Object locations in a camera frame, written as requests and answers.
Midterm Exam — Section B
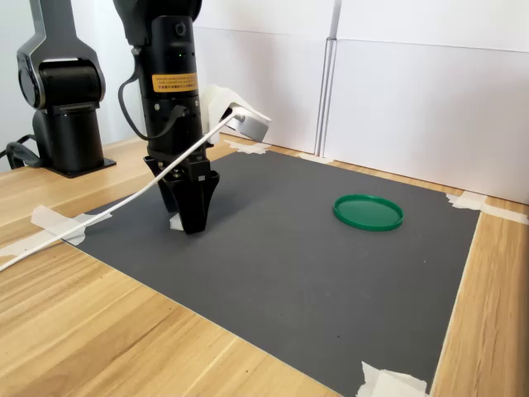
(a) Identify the white partition panel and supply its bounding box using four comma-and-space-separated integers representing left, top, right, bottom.
322, 36, 529, 206
193, 26, 331, 155

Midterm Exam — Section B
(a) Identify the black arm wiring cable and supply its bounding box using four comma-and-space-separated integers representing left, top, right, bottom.
117, 46, 189, 142

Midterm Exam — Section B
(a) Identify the white grey camera box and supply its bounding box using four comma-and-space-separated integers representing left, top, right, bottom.
199, 84, 273, 144

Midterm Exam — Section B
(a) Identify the dark grey mat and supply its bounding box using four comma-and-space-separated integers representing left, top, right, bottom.
61, 149, 483, 396

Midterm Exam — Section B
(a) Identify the round green lid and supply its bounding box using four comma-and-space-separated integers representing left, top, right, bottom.
332, 194, 405, 232

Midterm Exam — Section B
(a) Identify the white camera cable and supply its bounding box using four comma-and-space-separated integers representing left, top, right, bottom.
0, 108, 247, 273

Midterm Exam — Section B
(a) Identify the white masking tape strip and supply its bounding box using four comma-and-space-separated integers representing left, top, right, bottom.
445, 190, 489, 211
371, 368, 429, 396
355, 360, 398, 397
480, 202, 529, 226
296, 151, 332, 165
223, 139, 257, 152
0, 212, 113, 260
235, 141, 272, 155
31, 204, 88, 246

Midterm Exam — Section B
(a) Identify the black braided cable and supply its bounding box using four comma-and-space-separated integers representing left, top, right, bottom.
0, 133, 44, 171

